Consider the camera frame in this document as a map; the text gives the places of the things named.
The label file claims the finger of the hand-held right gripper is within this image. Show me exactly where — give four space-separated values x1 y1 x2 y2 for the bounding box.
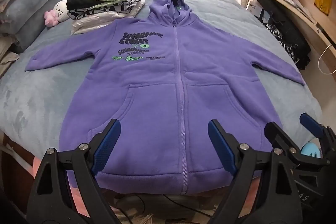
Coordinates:
300 113 336 159
264 122 330 167

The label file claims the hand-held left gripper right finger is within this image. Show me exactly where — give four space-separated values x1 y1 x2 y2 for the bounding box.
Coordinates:
207 119 310 224

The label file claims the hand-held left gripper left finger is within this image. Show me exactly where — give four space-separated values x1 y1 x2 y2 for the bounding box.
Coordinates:
26 118 122 224

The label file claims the purple zip hoodie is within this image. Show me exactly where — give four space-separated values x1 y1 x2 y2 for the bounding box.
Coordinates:
25 0 306 194

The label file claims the light blue object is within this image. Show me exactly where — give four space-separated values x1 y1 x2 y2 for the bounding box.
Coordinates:
301 142 322 159

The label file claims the pink bed sheet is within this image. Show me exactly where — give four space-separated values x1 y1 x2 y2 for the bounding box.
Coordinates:
31 153 79 188

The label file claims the blue-grey bed blanket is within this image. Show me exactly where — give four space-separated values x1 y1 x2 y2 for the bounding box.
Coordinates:
0 0 323 159

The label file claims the black bag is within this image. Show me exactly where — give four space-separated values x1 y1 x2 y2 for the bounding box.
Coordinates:
269 11 311 70

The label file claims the black white patterned cloth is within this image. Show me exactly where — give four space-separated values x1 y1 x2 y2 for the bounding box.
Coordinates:
265 23 296 63

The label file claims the black long device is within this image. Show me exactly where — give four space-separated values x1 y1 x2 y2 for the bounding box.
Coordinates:
315 22 336 43

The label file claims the silver satin garment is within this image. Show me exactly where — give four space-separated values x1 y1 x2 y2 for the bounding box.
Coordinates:
70 0 146 35

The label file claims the white cardboard box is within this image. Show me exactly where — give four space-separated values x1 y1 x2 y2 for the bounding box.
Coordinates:
247 0 263 15

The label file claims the beige cloth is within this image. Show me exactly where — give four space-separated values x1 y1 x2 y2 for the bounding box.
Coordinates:
0 35 20 77

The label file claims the white pink cat plush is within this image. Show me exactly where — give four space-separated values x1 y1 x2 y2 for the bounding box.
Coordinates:
44 0 71 27

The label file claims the grey pillows stack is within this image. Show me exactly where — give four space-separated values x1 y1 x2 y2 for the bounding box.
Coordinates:
5 0 71 52

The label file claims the white looped cord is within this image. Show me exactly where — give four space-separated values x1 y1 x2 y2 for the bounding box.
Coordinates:
318 44 334 74

